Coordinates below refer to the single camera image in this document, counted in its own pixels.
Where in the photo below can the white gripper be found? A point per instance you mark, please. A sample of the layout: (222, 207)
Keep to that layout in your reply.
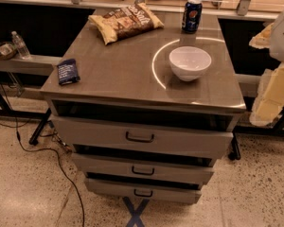
(282, 37)

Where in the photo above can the white bowl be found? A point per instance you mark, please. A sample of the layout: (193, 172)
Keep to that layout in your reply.
(188, 62)

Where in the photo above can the brown chip bag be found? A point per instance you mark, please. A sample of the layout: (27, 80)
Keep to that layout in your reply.
(126, 22)

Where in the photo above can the dark bowl with wrappers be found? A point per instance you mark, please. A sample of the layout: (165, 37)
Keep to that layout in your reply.
(7, 51)

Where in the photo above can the blue soda can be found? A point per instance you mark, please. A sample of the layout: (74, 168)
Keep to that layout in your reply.
(192, 16)

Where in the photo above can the grey drawer cabinet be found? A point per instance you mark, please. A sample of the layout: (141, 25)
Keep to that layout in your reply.
(131, 81)

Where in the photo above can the bottom drawer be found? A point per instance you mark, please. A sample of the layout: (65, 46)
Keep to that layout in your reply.
(142, 191)

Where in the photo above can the drawer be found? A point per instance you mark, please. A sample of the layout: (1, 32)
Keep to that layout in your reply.
(121, 169)
(142, 191)
(137, 137)

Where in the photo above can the middle drawer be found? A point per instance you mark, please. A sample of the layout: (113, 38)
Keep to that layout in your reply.
(121, 169)

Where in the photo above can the dark blue snack packet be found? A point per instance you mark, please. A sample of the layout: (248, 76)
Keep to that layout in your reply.
(68, 72)

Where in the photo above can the top drawer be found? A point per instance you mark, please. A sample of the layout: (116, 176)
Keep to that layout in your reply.
(137, 137)

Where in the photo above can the grey side shelf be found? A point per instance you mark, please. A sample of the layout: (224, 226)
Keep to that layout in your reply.
(37, 65)

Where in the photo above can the clear plastic water bottle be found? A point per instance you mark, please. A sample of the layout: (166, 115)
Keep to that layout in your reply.
(20, 45)

